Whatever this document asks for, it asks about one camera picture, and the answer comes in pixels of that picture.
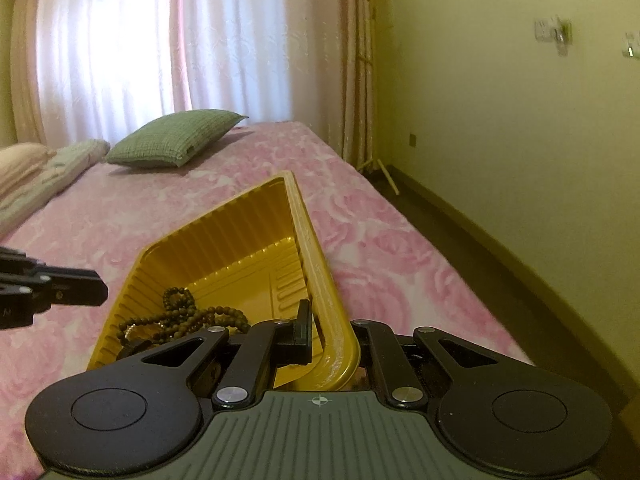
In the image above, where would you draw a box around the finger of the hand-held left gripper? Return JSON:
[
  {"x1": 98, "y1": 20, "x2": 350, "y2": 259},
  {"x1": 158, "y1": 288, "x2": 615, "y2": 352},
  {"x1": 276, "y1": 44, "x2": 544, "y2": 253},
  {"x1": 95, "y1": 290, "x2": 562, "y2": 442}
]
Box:
[{"x1": 27, "y1": 260, "x2": 109, "y2": 307}]

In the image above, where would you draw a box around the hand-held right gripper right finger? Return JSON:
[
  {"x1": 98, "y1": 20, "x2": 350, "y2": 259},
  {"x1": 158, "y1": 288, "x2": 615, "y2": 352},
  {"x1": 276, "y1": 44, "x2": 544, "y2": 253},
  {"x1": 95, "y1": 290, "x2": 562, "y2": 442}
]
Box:
[{"x1": 347, "y1": 317, "x2": 502, "y2": 407}]

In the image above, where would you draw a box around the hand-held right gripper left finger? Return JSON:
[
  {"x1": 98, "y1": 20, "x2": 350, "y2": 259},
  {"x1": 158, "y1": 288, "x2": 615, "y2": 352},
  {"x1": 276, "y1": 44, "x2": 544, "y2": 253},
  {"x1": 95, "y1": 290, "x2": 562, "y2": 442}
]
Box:
[{"x1": 117, "y1": 299, "x2": 316, "y2": 411}]

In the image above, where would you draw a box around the long brown bead necklace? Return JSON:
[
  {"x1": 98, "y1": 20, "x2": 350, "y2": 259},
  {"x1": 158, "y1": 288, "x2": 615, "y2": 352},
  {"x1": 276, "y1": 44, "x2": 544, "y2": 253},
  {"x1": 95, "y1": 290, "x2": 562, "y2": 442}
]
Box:
[{"x1": 117, "y1": 304, "x2": 251, "y2": 349}]

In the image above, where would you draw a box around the yellow plastic tray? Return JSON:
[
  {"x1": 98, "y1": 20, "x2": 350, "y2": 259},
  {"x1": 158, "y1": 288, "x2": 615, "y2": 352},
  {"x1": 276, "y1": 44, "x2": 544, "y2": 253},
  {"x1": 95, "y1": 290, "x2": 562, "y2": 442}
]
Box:
[{"x1": 85, "y1": 171, "x2": 362, "y2": 392}]

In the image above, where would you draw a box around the folded striped quilt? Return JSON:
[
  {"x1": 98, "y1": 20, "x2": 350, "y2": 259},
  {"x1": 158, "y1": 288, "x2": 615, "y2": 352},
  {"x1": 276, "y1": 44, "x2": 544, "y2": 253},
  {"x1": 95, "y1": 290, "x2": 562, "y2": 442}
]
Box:
[{"x1": 0, "y1": 139, "x2": 111, "y2": 237}]

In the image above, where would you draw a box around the pink pillow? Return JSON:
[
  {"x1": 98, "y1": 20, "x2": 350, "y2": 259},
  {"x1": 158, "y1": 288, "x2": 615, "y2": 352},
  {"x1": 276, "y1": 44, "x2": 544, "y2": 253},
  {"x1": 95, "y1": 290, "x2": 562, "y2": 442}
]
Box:
[{"x1": 0, "y1": 142, "x2": 56, "y2": 199}]

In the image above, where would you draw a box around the green checked pillow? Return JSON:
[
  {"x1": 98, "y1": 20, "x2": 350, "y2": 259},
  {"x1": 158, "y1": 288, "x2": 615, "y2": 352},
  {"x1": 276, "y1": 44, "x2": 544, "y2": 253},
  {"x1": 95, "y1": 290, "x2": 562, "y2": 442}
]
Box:
[{"x1": 105, "y1": 109, "x2": 250, "y2": 169}]

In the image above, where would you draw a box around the beige drape beside pillows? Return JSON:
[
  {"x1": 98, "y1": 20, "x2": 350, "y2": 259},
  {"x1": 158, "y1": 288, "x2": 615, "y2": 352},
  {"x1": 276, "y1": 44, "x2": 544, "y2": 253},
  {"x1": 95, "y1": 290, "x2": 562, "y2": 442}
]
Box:
[{"x1": 9, "y1": 0, "x2": 49, "y2": 147}]

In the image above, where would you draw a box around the golden coat rack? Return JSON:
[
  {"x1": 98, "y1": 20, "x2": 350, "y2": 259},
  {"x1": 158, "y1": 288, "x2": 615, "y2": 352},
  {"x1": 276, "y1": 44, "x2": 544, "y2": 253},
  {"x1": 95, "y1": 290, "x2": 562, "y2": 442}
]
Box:
[{"x1": 350, "y1": 0, "x2": 402, "y2": 197}]

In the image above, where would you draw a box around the sheer white curtain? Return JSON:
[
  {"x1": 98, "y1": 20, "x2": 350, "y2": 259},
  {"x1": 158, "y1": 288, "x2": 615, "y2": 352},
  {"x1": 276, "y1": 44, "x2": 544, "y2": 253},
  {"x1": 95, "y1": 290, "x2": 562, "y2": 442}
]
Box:
[{"x1": 34, "y1": 0, "x2": 347, "y2": 142}]

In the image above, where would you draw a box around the beige drape beside coat rack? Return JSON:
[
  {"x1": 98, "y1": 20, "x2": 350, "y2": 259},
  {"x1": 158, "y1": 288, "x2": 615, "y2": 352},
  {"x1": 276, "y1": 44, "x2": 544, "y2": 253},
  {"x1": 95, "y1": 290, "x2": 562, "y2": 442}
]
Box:
[{"x1": 334, "y1": 0, "x2": 392, "y2": 169}]

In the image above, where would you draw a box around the white plug-in night light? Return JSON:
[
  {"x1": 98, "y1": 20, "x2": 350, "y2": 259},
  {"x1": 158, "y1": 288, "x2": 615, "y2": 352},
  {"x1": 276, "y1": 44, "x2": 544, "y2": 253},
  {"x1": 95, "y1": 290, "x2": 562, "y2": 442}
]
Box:
[{"x1": 554, "y1": 20, "x2": 574, "y2": 54}]

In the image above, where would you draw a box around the white wall socket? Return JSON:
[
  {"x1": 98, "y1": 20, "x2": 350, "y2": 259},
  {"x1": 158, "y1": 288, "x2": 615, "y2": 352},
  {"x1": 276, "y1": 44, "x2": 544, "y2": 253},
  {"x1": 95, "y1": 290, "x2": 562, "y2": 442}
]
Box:
[{"x1": 533, "y1": 17, "x2": 557, "y2": 45}]

